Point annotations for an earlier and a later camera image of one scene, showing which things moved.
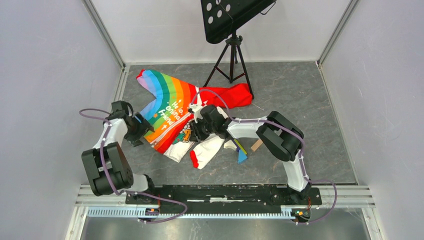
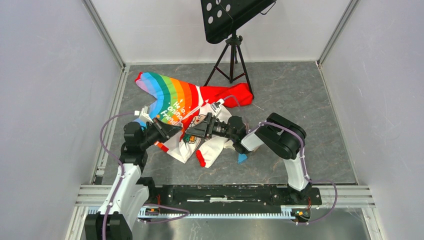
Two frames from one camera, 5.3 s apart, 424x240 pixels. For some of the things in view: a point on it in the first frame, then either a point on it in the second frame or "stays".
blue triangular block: x=242 y=156 stays
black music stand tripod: x=220 y=19 stays
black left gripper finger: x=147 y=128 → x=168 y=129
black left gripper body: x=136 y=131 → x=151 y=135
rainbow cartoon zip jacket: x=169 y=113 stays
